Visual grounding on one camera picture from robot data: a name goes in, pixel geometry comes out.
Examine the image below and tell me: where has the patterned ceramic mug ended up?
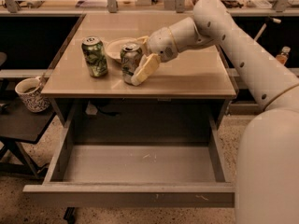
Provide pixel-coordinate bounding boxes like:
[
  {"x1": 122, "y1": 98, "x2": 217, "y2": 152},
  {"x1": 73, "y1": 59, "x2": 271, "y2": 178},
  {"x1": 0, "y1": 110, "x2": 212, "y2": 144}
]
[{"x1": 15, "y1": 77, "x2": 50, "y2": 113}]

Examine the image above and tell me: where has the white handled stick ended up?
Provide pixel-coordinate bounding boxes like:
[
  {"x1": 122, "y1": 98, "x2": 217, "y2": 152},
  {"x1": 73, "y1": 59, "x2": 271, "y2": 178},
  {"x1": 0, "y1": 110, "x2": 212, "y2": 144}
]
[{"x1": 254, "y1": 17, "x2": 281, "y2": 41}]

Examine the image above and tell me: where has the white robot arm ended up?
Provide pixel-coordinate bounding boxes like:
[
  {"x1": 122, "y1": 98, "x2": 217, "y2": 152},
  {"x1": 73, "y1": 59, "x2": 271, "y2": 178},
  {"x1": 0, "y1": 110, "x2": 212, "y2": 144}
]
[{"x1": 131, "y1": 0, "x2": 299, "y2": 224}]

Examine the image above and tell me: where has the dark side chair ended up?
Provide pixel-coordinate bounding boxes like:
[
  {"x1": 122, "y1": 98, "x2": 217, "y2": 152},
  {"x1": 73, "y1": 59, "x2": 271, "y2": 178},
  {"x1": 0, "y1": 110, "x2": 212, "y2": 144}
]
[{"x1": 0, "y1": 51, "x2": 57, "y2": 180}]

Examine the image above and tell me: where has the green soda can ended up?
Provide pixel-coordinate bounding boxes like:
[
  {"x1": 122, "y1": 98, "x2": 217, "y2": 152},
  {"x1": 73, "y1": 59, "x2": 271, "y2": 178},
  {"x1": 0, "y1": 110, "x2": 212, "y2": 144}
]
[{"x1": 81, "y1": 35, "x2": 107, "y2": 77}]

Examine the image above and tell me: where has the silver 7up soda can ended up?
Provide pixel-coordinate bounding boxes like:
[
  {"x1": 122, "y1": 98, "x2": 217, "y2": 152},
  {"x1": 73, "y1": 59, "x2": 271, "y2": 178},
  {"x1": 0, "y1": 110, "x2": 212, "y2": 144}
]
[{"x1": 121, "y1": 42, "x2": 143, "y2": 84}]

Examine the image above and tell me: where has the white paper bowl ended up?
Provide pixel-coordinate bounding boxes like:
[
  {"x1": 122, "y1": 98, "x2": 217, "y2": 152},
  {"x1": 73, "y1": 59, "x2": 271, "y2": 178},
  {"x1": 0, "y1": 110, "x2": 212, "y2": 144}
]
[{"x1": 105, "y1": 37, "x2": 136, "y2": 63}]

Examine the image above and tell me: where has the beige top cabinet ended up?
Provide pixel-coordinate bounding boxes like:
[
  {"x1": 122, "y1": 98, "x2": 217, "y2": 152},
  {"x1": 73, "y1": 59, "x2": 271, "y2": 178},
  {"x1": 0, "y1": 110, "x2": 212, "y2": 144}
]
[{"x1": 41, "y1": 12, "x2": 237, "y2": 129}]

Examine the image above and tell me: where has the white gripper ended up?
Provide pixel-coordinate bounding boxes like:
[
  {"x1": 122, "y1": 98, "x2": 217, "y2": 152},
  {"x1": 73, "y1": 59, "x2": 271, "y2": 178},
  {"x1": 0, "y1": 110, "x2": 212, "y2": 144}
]
[{"x1": 131, "y1": 27, "x2": 178, "y2": 86}]

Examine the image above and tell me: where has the orange drink bottle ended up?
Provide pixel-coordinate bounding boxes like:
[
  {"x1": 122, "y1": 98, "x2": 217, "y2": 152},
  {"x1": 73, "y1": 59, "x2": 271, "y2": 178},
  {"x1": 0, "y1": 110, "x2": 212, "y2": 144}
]
[{"x1": 276, "y1": 47, "x2": 291, "y2": 65}]

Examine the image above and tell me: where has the open grey top drawer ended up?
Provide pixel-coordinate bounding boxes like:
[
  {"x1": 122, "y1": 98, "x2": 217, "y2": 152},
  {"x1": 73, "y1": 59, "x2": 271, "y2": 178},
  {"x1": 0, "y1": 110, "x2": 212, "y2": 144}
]
[{"x1": 24, "y1": 105, "x2": 235, "y2": 207}]

